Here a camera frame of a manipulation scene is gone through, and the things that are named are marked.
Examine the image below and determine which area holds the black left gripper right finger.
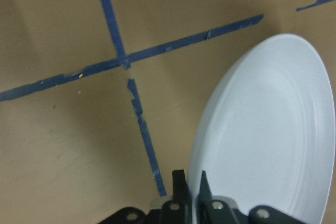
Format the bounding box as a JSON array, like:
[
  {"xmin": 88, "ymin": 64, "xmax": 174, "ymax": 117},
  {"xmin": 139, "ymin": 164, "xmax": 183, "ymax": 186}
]
[{"xmin": 198, "ymin": 170, "xmax": 250, "ymax": 224}]

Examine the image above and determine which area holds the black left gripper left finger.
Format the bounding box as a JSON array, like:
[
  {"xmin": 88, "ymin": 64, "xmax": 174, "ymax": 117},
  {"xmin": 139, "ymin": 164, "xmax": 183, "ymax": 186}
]
[{"xmin": 160, "ymin": 169, "xmax": 193, "ymax": 224}]

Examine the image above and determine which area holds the light blue plate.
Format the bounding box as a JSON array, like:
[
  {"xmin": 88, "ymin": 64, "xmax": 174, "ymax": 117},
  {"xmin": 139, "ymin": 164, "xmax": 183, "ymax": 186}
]
[{"xmin": 188, "ymin": 34, "xmax": 335, "ymax": 223}]

